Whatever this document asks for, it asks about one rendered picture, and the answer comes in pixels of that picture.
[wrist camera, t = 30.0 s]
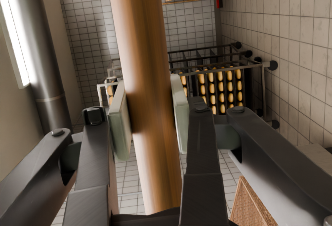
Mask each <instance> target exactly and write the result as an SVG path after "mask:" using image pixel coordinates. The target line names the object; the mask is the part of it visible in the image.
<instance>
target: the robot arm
mask: <svg viewBox="0 0 332 226"><path fill-rule="evenodd" d="M170 80H171V90H172V99H173V108H174V117H175V126H176V132H177V138H178V144H179V150H180V152H182V154H186V153H187V156H186V171H185V174H183V180H182V192H181V204H180V206H179V207H173V208H170V209H166V210H163V211H160V212H157V213H154V214H150V215H134V214H119V204H118V191H117V177H116V164H115V158H116V160H117V161H118V162H123V161H127V160H128V159H129V154H130V146H131V137H132V128H131V122H130V116H129V110H128V104H127V98H126V92H125V84H124V80H121V81H120V82H119V83H118V86H117V89H116V92H115V95H114V98H113V100H112V103H111V106H110V108H105V107H103V106H93V107H89V108H87V109H84V110H83V111H82V117H83V123H84V130H83V132H81V133H78V134H74V135H71V131H70V129H55V130H53V131H51V132H49V133H48V134H46V135H45V136H44V138H43V139H42V140H41V141H40V142H39V143H38V144H37V145H36V146H35V147H34V148H33V149H32V150H31V151H30V152H29V153H28V154H27V155H26V156H25V157H24V158H23V159H22V160H21V161H20V163H19V164H18V165H17V166H16V167H15V168H14V169H13V170H12V171H11V172H10V173H9V174H8V175H7V176H6V177H5V178H4V179H3V180H2V181H1V182H0V226H51V224H52V222H53V221H54V219H55V217H56V215H57V214H58V212H59V210H60V208H61V206H62V205H63V203H64V201H65V199H66V198H67V201H66V207H65V212H64V217H63V223H62V226H239V225H237V224H236V223H234V222H233V221H231V220H229V219H228V213H227V206H226V198H225V191H224V184H223V177H222V173H221V170H220V162H219V155H218V149H226V150H228V154H229V156H230V157H231V159H232V160H233V162H234V163H235V164H236V166H237V167H238V169H239V170H240V171H241V173H242V174H243V176H244V177H245V179H246V180H247V181H248V183H249V184H250V186H251V187H252V188H253V190H254V191H255V193H256V194H257V196H258V197H259V198H260V200H261V201H262V203H263V204H264V206H265V207H266V208H267V210H268V211H269V213H270V214H271V215H272V217H273V218H274V220H275V221H276V222H277V224H278V225H279V226H332V176H331V175H329V174H328V173H327V172H326V171H325V170H323V169H322V168H321V167H320V166H319V165H317V164H316V163H315V162H314V161H312V160H311V159H310V158H309V157H308V156H306V155H305V154H304V153H303V152H302V151H300V150H299V149H298V148H297V147H295V146H294V145H293V144H292V143H291V142H289V141H288V140H287V139H286V138H284V137H283V136H282V135H281V134H280V133H278V132H277V131H276V130H275V129H274V128H272V127H271V126H270V125H269V124H267V123H266V122H265V121H264V120H262V119H261V118H260V117H259V116H258V115H256V114H255V113H254V112H253V111H252V110H250V109H249V108H247V107H243V106H235V107H231V108H229V109H227V110H226V115H216V114H213V110H212V109H211V108H210V107H207V105H206V103H205V101H204V99H203V98H202V97H200V96H195V97H186V94H185V91H184V88H183V85H182V82H181V79H180V76H179V75H178V74H171V75H170ZM114 153H115V158H114ZM74 183H75V188H74V191H71V192H70V190H71V189H72V187H73V185H74Z"/></svg>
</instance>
